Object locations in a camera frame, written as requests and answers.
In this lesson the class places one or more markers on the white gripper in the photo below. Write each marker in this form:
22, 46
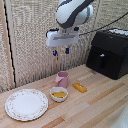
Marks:
62, 38

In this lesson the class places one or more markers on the pink mug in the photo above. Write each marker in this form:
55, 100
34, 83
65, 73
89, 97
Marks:
62, 79

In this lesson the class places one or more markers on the yellow rectangular block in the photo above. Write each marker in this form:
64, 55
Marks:
80, 87

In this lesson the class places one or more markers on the white bowl with yellow food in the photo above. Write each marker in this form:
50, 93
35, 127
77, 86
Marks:
59, 93

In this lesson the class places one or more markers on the black box appliance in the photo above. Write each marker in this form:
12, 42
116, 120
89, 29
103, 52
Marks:
109, 53

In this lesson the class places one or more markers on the white floral rimmed plate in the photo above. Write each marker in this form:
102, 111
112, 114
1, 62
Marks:
26, 104

